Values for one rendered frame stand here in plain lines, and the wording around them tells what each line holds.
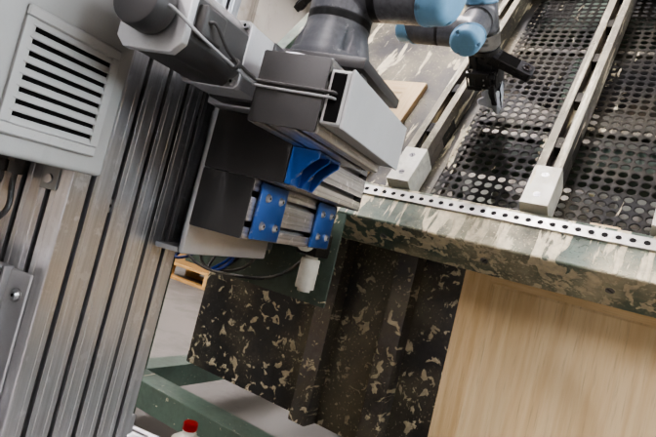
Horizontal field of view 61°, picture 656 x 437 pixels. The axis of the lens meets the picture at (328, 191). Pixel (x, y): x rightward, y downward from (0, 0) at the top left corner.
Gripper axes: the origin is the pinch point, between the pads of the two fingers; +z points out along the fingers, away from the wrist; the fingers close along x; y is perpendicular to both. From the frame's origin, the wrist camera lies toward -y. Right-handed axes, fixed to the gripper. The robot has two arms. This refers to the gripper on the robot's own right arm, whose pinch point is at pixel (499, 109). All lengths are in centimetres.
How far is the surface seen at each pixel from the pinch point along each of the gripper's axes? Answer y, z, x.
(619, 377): -41, 31, 53
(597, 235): -33, -3, 42
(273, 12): 508, 225, -488
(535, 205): -19.9, -4.1, 38.2
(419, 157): 11.6, -4.6, 28.6
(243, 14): 495, 189, -414
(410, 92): 29.9, 0.4, -5.7
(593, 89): -22.9, -4.9, -5.2
